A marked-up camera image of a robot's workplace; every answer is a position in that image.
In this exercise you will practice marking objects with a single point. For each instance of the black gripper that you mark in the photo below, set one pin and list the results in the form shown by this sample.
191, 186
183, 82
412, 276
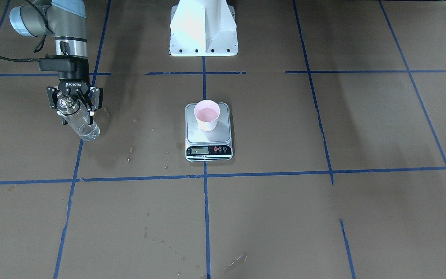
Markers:
75, 84

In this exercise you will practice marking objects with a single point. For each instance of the clear glass sauce bottle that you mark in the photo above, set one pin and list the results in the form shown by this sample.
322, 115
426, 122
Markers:
76, 115

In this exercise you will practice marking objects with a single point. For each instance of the pink paper cup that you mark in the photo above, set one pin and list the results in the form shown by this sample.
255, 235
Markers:
207, 113

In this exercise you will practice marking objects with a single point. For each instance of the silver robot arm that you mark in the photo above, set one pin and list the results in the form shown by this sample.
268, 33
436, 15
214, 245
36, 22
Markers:
65, 21

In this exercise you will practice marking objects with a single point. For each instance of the grey digital kitchen scale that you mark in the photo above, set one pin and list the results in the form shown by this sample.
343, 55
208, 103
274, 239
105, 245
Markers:
214, 145

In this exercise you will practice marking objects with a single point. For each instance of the white pedestal column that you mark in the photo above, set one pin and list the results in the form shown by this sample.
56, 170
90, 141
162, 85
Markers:
203, 28

